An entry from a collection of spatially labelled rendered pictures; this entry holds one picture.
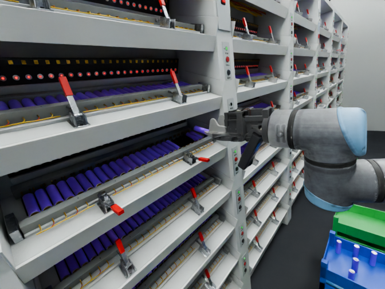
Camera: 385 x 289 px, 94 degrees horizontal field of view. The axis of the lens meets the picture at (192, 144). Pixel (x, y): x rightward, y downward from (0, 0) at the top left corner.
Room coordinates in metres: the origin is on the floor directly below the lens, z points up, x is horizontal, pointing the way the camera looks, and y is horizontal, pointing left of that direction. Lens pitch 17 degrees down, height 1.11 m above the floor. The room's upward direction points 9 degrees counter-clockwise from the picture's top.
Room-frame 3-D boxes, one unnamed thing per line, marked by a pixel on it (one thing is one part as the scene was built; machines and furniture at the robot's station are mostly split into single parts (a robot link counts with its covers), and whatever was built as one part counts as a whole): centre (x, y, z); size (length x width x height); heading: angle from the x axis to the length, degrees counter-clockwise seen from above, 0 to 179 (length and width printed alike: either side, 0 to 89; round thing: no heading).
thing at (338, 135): (0.35, -0.28, 0.99); 0.12 x 0.09 x 0.10; 44
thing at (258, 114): (0.47, -0.16, 1.00); 0.12 x 0.08 x 0.09; 44
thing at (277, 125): (0.41, -0.21, 0.99); 0.10 x 0.05 x 0.09; 134
